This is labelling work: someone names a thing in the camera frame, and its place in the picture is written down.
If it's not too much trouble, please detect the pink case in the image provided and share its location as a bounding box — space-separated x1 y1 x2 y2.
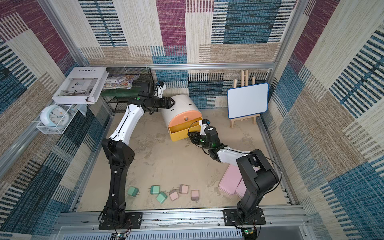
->
235 180 247 198
219 165 242 196

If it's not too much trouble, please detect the pink plug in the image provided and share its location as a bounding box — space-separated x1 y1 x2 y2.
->
191 190 200 201
169 190 179 201
179 185 189 194

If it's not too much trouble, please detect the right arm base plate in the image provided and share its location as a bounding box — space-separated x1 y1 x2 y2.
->
223 208 266 227

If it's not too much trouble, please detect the pink plug right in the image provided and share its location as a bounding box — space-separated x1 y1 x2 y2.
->
191 190 200 201

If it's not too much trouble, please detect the pink plug left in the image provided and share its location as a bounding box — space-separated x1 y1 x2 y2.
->
169 190 179 201

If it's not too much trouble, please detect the pink case left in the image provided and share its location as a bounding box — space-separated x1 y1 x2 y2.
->
219 165 242 196

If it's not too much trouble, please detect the white Inedia box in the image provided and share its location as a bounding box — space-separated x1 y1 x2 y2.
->
52 67 109 105

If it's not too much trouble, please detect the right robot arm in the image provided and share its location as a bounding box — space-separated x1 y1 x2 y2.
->
188 127 281 224

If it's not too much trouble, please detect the pink case right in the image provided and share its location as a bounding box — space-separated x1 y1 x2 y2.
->
235 180 247 198

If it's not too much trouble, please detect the pink plug middle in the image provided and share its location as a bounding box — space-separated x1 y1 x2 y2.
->
179 185 189 194

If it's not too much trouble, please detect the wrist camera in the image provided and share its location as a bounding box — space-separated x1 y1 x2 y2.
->
200 119 220 142
138 81 167 98

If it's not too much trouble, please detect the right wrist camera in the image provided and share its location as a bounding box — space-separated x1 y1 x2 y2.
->
200 119 220 142

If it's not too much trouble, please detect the green plug middle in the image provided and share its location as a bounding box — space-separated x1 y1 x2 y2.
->
150 185 160 195

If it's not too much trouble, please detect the white alarm clock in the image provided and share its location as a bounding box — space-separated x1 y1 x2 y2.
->
40 105 71 128

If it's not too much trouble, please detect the green plug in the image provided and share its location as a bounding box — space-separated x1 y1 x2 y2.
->
127 187 139 197
150 185 160 195
156 192 168 204

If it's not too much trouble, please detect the green plug lower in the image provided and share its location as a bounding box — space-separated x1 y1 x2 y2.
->
156 192 168 204

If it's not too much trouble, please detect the black wire shelf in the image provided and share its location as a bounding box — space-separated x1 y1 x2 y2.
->
102 67 156 114

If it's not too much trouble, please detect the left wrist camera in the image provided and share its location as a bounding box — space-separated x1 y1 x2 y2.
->
138 81 167 98

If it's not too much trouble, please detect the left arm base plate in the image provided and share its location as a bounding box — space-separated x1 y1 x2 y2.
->
98 212 143 230

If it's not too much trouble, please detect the white board on easel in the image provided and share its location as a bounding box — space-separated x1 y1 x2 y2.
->
227 70 270 129

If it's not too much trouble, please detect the clear wall tray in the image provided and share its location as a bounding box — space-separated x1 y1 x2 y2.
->
36 104 87 135

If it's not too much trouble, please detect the colourful picture book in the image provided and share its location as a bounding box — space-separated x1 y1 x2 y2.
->
103 75 140 90

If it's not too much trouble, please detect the white round drawer cabinet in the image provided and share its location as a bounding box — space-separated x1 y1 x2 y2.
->
161 95 199 128

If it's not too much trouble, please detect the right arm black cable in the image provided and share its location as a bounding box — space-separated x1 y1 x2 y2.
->
187 119 283 196

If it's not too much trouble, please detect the green plug far left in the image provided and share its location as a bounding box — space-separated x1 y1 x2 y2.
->
127 187 139 197

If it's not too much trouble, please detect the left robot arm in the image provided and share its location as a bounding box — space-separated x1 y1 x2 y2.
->
99 97 176 230

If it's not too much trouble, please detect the yellow drawer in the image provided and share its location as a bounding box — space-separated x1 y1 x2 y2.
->
168 121 201 142

